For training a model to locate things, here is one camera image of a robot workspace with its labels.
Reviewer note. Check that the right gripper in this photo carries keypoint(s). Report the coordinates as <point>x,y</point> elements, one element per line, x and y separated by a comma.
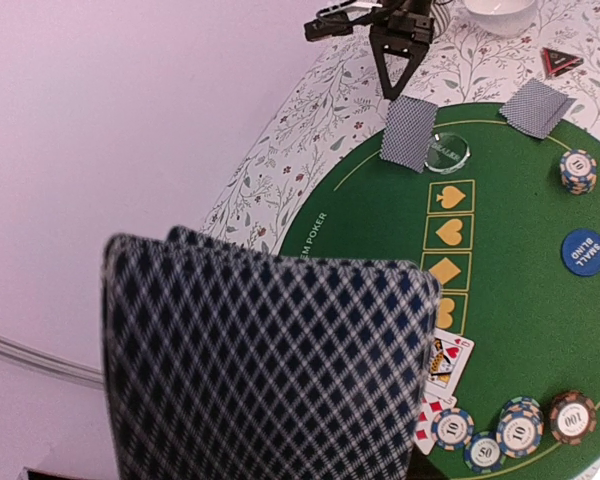
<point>398,24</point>

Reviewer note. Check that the clear dealer button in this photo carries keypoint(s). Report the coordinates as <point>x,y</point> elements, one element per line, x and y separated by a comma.
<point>447,153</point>

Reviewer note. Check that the face-down cards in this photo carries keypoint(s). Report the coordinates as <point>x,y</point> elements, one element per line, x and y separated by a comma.
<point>536,109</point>

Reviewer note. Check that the black red triangle token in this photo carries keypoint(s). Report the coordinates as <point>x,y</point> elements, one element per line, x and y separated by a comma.
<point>557,63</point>

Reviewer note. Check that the poker chip stack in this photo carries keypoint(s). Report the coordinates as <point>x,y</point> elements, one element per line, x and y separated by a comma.
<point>578,172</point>
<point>518,433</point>

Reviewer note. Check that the blue small blind button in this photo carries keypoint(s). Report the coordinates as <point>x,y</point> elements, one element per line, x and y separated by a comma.
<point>580,252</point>

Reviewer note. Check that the face-up diamonds card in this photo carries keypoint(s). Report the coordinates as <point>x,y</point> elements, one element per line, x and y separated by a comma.
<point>431,406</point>

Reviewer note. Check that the blue-backed card deck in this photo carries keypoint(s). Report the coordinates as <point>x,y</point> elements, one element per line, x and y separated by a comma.
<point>221,362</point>

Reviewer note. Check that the striped ceramic cup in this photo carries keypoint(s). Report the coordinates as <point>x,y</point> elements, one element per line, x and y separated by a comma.
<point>441,13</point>

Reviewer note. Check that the white bowl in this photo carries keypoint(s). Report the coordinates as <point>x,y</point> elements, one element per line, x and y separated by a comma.
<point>503,18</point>

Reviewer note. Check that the round green poker mat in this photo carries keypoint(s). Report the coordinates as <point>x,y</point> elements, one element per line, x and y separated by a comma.
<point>497,225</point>

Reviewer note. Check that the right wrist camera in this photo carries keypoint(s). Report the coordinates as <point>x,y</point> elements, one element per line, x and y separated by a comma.
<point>338,19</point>

